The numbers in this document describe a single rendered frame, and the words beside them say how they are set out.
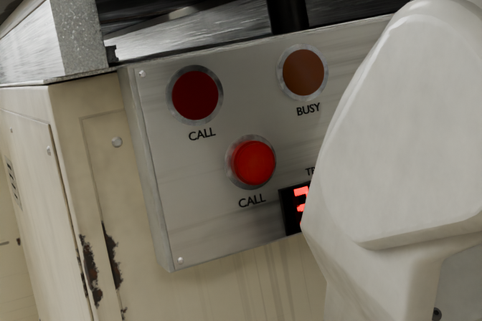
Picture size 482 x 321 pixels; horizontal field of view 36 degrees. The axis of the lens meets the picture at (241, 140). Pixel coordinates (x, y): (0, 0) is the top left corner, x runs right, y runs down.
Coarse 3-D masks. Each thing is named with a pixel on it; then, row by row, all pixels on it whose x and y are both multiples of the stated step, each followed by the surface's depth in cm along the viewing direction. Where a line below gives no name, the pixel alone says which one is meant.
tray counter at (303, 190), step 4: (300, 188) 52; (304, 188) 52; (296, 192) 52; (300, 192) 52; (304, 192) 52; (292, 196) 52; (296, 196) 52; (296, 200) 52; (296, 204) 52; (304, 204) 52; (300, 208) 52; (296, 212) 52; (300, 212) 52; (296, 216) 52; (300, 216) 52; (296, 220) 52; (300, 220) 52
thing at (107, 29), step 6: (186, 6) 121; (156, 12) 119; (162, 12) 120; (168, 12) 120; (120, 18) 117; (126, 18) 118; (132, 18) 118; (138, 18) 119; (144, 18) 123; (150, 18) 127; (102, 24) 118; (108, 24) 122; (114, 24) 126; (120, 24) 131; (126, 24) 135; (132, 24) 140; (102, 30) 141; (108, 30) 146; (114, 30) 152
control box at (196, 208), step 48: (240, 48) 50; (288, 48) 51; (336, 48) 53; (144, 96) 48; (240, 96) 50; (288, 96) 51; (336, 96) 53; (144, 144) 48; (192, 144) 49; (288, 144) 52; (144, 192) 51; (192, 192) 49; (240, 192) 51; (288, 192) 52; (192, 240) 50; (240, 240) 51
